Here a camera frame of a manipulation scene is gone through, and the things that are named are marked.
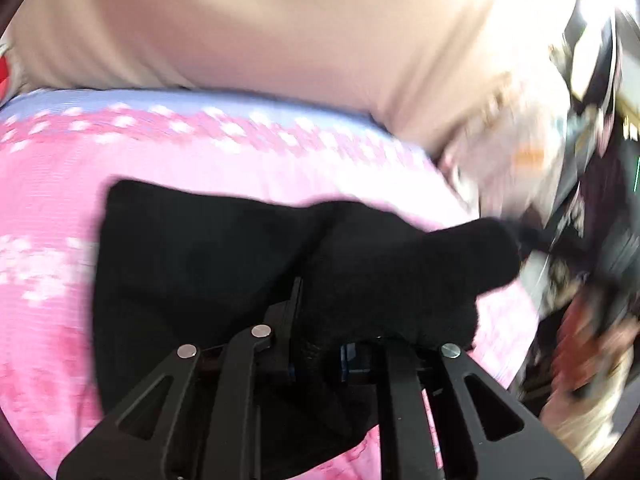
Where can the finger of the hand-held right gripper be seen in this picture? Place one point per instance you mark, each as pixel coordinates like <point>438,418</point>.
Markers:
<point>532,240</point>

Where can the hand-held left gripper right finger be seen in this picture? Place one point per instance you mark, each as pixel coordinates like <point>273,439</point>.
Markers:
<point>355,361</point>

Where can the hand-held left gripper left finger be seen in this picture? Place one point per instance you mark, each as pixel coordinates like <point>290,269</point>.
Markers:
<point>285,332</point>

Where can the black pants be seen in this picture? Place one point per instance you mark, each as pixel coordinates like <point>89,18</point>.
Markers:
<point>200,260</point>

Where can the pale floral blanket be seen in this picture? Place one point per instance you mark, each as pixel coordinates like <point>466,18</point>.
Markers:
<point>515,135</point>

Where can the dark clutter pile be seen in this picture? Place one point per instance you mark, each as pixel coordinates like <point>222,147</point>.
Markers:
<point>600,35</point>

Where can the pink rose bedsheet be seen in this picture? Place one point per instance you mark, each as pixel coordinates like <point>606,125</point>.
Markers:
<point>50,200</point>

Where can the beige quilt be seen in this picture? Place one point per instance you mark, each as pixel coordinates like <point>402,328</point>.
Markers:
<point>250,25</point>

